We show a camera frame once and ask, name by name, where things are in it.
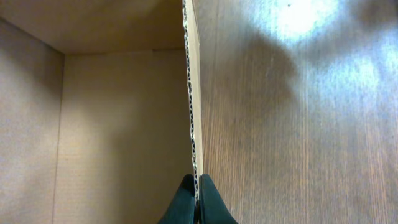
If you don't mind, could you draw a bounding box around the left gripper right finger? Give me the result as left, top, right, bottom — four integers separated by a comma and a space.
199, 174, 238, 224

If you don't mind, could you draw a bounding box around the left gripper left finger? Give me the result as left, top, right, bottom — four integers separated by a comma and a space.
158, 174, 195, 224

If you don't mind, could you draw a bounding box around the brown cardboard box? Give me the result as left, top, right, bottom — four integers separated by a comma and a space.
1, 0, 193, 223

